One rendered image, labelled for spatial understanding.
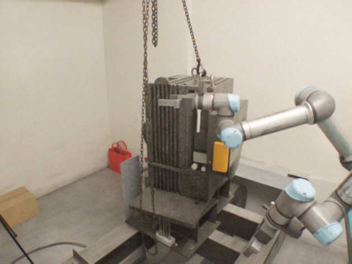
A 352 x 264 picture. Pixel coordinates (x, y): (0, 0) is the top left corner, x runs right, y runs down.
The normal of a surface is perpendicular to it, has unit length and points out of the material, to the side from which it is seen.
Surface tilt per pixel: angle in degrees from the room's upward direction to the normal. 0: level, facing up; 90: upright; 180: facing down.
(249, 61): 90
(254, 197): 90
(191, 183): 90
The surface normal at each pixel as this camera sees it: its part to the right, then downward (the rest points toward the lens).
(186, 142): -0.43, 0.30
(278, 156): -0.61, 0.26
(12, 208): 0.82, 0.19
